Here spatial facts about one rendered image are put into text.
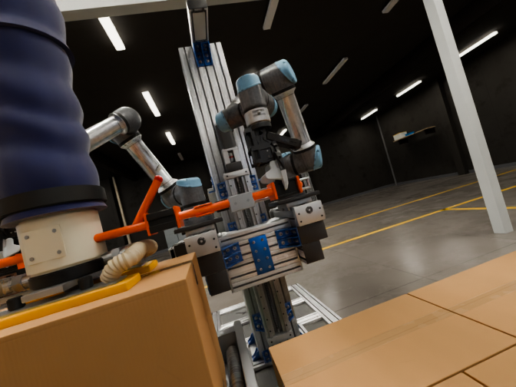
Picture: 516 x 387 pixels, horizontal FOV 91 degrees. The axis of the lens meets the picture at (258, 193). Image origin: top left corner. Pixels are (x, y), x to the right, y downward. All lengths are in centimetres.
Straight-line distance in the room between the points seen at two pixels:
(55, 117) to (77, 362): 54
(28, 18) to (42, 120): 26
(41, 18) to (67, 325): 73
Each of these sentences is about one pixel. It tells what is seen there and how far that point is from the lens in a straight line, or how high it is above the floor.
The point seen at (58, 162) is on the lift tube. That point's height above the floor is 127.
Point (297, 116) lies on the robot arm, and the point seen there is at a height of 140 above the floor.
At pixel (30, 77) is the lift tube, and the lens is 85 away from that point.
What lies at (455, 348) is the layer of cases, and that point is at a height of 54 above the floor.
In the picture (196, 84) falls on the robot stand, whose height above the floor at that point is 180.
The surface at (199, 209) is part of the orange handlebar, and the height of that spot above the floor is 108.
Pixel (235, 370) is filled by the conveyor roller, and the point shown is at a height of 55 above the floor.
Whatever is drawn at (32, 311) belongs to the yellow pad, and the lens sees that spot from 72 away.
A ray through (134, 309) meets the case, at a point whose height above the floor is 92.
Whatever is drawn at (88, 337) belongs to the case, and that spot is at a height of 90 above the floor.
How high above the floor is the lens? 106
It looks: 2 degrees up
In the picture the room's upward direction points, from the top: 15 degrees counter-clockwise
